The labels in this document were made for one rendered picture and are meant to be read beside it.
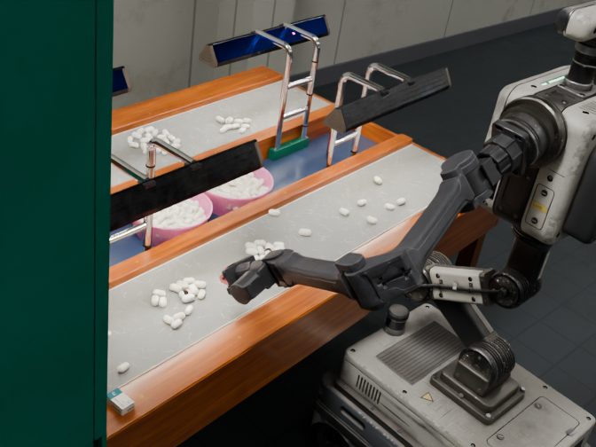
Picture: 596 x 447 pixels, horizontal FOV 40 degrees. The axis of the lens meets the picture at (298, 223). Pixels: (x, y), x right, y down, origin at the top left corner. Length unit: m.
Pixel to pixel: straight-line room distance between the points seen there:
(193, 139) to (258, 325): 1.04
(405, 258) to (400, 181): 1.43
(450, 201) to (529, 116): 0.30
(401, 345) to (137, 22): 2.37
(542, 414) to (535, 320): 1.21
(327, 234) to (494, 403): 0.71
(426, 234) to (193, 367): 0.70
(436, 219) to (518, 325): 2.07
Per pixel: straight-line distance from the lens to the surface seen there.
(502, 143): 1.82
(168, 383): 1.95
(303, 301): 2.23
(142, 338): 2.10
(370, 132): 3.31
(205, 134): 3.03
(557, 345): 3.64
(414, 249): 1.54
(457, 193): 1.71
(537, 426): 2.52
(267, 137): 3.00
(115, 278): 2.24
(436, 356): 2.62
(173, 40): 4.48
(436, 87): 2.89
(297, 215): 2.62
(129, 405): 1.87
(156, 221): 2.51
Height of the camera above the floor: 2.14
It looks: 33 degrees down
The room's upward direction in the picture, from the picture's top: 10 degrees clockwise
